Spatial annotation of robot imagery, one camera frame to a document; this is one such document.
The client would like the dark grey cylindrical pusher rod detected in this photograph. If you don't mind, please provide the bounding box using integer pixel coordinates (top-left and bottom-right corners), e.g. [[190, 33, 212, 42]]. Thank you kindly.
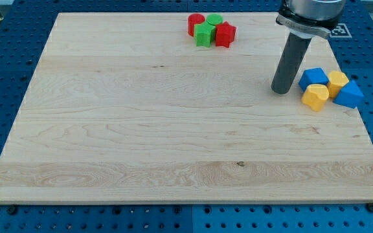
[[271, 33, 311, 94]]

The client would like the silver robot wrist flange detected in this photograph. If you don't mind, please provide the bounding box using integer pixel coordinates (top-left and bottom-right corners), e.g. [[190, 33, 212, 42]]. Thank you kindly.
[[276, 0, 346, 39]]

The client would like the yellow heart block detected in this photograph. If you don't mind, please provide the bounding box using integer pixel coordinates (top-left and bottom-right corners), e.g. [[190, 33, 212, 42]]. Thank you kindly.
[[301, 83, 329, 112]]

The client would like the light wooden board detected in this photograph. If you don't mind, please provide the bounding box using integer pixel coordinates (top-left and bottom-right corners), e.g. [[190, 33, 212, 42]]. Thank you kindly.
[[0, 12, 373, 205]]

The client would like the blue cube block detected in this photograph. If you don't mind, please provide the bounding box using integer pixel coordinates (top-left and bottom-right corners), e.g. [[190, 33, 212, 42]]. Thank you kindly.
[[299, 67, 329, 92]]

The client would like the white fiducial marker tag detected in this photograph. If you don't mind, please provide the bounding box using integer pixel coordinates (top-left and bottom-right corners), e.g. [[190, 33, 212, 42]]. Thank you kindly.
[[330, 23, 352, 38]]

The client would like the yellow pentagon block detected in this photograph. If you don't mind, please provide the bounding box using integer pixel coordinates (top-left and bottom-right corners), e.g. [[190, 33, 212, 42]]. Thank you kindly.
[[326, 71, 349, 98]]

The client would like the blue triangular block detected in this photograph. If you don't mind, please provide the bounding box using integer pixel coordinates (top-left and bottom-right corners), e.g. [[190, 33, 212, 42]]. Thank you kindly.
[[333, 80, 365, 109]]

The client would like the red star block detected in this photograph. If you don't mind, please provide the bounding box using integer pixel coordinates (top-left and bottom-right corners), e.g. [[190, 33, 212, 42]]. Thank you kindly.
[[215, 21, 236, 48]]

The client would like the green cylinder block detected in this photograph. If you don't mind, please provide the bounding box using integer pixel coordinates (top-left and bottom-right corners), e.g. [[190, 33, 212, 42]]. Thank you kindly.
[[206, 14, 223, 25]]

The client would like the green star block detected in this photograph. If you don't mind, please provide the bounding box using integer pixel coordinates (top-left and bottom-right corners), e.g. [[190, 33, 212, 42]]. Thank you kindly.
[[194, 21, 216, 47]]

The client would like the red cylinder block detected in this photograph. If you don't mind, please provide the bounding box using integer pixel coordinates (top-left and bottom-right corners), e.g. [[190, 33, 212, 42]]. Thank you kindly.
[[187, 13, 205, 37]]

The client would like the black bolt right front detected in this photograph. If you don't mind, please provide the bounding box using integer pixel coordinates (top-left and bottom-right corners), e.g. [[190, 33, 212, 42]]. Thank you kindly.
[[365, 203, 373, 213]]

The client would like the black bolt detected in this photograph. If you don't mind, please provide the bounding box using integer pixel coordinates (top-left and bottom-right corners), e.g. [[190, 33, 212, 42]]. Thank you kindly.
[[6, 205, 17, 216], [365, 203, 373, 213]]

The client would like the black bolt left front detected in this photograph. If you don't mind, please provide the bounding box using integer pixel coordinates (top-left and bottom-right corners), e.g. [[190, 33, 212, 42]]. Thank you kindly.
[[6, 205, 17, 216]]

